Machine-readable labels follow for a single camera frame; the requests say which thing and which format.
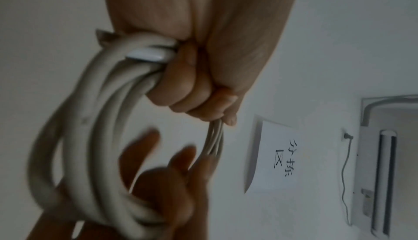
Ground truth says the white handwritten paper note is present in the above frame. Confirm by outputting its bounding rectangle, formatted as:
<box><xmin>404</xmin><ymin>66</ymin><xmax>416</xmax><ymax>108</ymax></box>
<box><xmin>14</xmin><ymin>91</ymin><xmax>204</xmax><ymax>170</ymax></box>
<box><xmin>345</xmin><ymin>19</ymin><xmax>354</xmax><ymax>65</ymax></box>
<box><xmin>244</xmin><ymin>115</ymin><xmax>303</xmax><ymax>194</ymax></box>

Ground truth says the person's left hand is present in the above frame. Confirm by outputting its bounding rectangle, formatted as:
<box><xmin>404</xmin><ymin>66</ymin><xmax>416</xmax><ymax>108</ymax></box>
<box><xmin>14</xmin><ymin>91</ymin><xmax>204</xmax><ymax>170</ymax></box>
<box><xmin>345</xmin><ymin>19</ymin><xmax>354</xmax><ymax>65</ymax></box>
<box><xmin>102</xmin><ymin>0</ymin><xmax>301</xmax><ymax>127</ymax></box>

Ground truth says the white air conditioner pipe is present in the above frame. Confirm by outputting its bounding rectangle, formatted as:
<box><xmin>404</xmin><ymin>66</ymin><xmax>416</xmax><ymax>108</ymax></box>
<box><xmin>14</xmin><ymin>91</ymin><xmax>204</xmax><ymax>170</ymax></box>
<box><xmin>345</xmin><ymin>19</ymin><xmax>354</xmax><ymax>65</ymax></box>
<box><xmin>362</xmin><ymin>96</ymin><xmax>418</xmax><ymax>127</ymax></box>

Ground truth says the white charging cable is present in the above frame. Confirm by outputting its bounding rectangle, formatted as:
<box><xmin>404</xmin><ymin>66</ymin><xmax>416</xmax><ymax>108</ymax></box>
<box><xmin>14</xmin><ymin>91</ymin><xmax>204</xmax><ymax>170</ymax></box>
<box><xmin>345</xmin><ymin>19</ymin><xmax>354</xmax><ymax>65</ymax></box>
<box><xmin>27</xmin><ymin>28</ymin><xmax>226</xmax><ymax>240</ymax></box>

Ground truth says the person's right hand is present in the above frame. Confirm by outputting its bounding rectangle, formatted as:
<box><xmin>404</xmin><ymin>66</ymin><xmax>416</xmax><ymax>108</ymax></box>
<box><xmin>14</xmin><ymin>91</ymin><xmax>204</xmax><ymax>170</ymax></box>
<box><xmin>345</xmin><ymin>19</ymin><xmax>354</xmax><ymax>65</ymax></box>
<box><xmin>26</xmin><ymin>128</ymin><xmax>217</xmax><ymax>240</ymax></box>

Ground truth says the white wall air conditioner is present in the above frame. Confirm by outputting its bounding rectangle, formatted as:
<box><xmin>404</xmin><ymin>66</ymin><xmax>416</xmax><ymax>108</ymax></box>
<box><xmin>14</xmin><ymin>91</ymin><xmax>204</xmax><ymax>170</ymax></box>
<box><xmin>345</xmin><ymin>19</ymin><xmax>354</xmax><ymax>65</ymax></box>
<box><xmin>351</xmin><ymin>126</ymin><xmax>399</xmax><ymax>238</ymax></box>

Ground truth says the air conditioner power cord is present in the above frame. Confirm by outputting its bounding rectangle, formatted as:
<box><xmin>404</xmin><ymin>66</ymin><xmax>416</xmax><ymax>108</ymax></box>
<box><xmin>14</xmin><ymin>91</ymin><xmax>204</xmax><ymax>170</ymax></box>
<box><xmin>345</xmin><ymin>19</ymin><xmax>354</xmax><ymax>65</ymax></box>
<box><xmin>339</xmin><ymin>128</ymin><xmax>355</xmax><ymax>227</ymax></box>

